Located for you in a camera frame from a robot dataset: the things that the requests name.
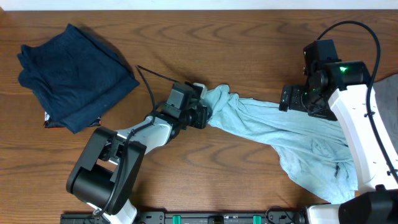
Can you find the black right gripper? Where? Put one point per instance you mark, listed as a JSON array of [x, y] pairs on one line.
[[296, 102]]

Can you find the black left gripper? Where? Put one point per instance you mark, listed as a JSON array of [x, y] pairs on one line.
[[201, 115]]

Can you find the light blue t-shirt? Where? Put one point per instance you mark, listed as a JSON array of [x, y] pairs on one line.
[[313, 152]]

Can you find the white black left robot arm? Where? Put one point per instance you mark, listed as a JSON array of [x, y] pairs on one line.
[[104, 174]]

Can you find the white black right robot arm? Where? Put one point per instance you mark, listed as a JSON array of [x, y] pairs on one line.
[[340, 91]]

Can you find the grey garment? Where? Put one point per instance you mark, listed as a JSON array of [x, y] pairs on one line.
[[386, 99]]

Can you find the folded navy blue garment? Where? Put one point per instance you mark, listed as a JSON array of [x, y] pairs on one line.
[[75, 77]]

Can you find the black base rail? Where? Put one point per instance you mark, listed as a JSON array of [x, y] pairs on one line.
[[192, 217]]

